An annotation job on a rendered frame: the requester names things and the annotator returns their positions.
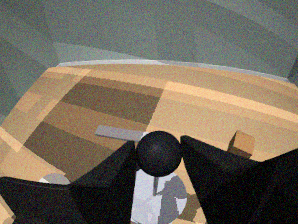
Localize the brown box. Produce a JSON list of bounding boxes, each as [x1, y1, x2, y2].
[[226, 131, 255, 159]]

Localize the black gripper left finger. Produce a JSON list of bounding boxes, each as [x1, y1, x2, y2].
[[0, 140, 137, 224]]

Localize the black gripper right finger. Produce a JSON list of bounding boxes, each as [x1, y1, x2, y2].
[[180, 135, 298, 224]]

